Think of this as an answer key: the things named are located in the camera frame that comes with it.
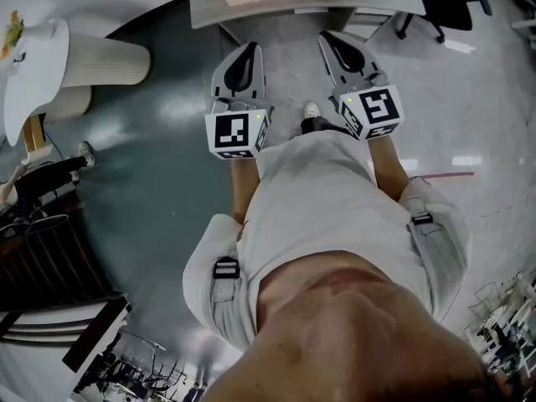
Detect grey wooden desk with shelves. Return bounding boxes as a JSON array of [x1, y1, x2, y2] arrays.
[[188, 0, 427, 46]]

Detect light wooden chair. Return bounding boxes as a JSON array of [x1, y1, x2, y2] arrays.
[[21, 113, 52, 165]]

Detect person's black trousers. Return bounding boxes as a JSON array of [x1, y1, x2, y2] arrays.
[[300, 115, 351, 138]]

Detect dark wooden slatted bench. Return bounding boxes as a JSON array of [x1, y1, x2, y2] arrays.
[[0, 190, 122, 313]]

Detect black office chair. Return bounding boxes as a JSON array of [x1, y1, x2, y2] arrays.
[[395, 0, 493, 44]]

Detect yellow green flower bunch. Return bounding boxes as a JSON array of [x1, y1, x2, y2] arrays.
[[1, 9, 25, 60]]

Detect person's right forearm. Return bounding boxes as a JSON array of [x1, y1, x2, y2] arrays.
[[368, 136, 411, 203]]

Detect white black-topped cabinet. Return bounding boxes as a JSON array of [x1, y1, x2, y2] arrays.
[[61, 295, 133, 373]]

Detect small ribbed beige table base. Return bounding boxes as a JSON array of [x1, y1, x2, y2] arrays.
[[44, 85, 93, 121]]

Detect grey shoulder strap black buckle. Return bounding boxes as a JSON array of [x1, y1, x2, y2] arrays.
[[211, 256, 242, 338], [408, 211, 445, 292]]

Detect person's white shirt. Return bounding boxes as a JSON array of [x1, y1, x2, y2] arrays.
[[183, 130, 470, 355]]

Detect white curved table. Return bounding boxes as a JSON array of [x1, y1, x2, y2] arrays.
[[3, 18, 70, 147]]

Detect red floor tape strip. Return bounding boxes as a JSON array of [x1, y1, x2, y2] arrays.
[[418, 171, 476, 180]]

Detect person's left forearm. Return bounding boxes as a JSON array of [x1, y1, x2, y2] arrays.
[[229, 157, 263, 225]]

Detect person's chin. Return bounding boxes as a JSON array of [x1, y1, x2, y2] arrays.
[[203, 249, 499, 402]]

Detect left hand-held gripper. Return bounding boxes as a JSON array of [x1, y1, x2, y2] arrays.
[[204, 41, 276, 161]]

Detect cluttered white workstation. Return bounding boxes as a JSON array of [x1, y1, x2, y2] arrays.
[[464, 268, 536, 379]]

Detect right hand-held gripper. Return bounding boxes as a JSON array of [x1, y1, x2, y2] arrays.
[[317, 31, 406, 142]]

